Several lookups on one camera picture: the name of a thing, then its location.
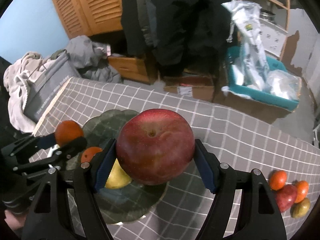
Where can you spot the large red apple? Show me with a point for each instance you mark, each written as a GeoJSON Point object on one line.
{"type": "Point", "coordinates": [155, 146]}

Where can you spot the small orange tangerine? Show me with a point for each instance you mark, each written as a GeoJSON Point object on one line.
{"type": "Point", "coordinates": [277, 180]}

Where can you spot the dark green leaf plate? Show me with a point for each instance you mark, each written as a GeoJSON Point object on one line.
{"type": "Point", "coordinates": [134, 200]}

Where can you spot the grey crumpled clothes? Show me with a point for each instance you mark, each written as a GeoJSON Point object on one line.
{"type": "Point", "coordinates": [89, 59]}

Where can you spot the wooden drawer unit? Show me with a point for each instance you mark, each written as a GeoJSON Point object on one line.
{"type": "Point", "coordinates": [135, 69]}

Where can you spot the teal cardboard box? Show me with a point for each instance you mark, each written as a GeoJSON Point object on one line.
{"type": "Point", "coordinates": [262, 96]}

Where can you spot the yellow green mango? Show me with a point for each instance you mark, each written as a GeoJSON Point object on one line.
{"type": "Point", "coordinates": [301, 209]}
{"type": "Point", "coordinates": [117, 178]}

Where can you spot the beige blanket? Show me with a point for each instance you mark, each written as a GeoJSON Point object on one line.
{"type": "Point", "coordinates": [18, 79]}

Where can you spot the white patterned storage box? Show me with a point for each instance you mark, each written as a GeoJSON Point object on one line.
{"type": "Point", "coordinates": [273, 37]}

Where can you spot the brown cardboard box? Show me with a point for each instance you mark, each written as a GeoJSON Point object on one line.
{"type": "Point", "coordinates": [256, 109]}

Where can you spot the orange on plate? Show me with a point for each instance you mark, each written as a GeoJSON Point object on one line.
{"type": "Point", "coordinates": [89, 153]}

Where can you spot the clear plastic bag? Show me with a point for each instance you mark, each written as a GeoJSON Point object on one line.
{"type": "Point", "coordinates": [283, 84]}

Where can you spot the dark red apple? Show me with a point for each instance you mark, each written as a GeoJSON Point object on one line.
{"type": "Point", "coordinates": [286, 197]}

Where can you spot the person's left hand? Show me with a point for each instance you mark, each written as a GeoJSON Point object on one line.
{"type": "Point", "coordinates": [15, 222]}

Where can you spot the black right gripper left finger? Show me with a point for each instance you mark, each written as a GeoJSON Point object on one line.
{"type": "Point", "coordinates": [49, 216]}

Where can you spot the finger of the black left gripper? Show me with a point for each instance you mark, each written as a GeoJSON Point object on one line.
{"type": "Point", "coordinates": [58, 158]}
{"type": "Point", "coordinates": [21, 150]}

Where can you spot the white printed plastic bag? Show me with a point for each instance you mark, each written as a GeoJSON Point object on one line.
{"type": "Point", "coordinates": [245, 18]}

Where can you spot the black hanging jacket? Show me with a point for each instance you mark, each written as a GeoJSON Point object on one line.
{"type": "Point", "coordinates": [179, 34]}

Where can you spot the grey storage bag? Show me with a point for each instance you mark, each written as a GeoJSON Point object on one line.
{"type": "Point", "coordinates": [45, 88]}

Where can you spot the wooden louvered wardrobe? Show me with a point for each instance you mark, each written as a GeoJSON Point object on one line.
{"type": "Point", "coordinates": [89, 17]}

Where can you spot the orange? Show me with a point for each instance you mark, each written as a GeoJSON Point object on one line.
{"type": "Point", "coordinates": [302, 190]}
{"type": "Point", "coordinates": [67, 131]}
{"type": "Point", "coordinates": [89, 153]}

